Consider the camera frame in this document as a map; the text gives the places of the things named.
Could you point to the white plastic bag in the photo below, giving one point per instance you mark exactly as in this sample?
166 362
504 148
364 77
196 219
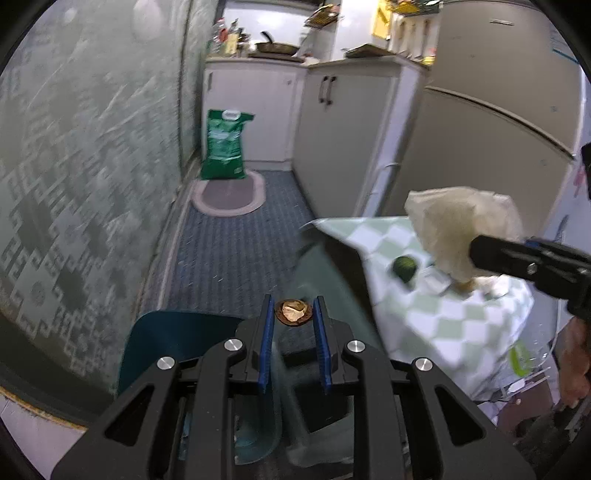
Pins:
457 226

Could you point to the black bin with grey liner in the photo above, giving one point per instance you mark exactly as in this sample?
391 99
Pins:
332 286

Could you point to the patterned frosted glass door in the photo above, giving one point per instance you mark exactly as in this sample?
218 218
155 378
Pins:
92 184

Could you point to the teal plastic stool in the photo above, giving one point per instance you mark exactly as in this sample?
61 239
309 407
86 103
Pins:
184 337

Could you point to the group of bottles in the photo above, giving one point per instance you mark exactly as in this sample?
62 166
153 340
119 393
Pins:
229 39

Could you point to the brown walnut shell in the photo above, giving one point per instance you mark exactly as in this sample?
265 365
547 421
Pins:
292 313

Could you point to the person's right hand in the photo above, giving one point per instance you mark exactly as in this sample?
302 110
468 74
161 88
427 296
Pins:
575 364

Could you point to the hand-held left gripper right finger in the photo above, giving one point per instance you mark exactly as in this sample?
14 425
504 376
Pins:
323 350

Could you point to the white corner cabinet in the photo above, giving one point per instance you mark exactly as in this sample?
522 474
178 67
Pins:
251 110

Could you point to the yellow hanging cloth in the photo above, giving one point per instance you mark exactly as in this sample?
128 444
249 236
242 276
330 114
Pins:
383 18

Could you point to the black frying pan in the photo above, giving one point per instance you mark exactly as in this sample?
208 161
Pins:
276 46

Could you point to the light green plastic bag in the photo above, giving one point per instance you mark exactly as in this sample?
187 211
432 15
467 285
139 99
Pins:
521 360

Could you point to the oval pink floor mat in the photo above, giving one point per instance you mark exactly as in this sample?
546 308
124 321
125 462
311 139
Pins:
228 196

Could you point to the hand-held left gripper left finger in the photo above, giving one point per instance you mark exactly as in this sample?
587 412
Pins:
264 350

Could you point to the green printed sack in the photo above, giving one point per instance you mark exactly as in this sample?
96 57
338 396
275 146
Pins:
225 147

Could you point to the white refrigerator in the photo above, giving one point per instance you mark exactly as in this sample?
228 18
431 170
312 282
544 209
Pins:
498 115

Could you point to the green checkered tablecloth table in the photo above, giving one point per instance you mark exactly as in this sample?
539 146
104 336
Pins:
438 332

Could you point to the green lime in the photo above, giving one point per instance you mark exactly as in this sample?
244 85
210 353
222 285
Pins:
403 269

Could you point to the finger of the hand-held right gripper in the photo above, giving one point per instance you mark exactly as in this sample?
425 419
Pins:
508 258

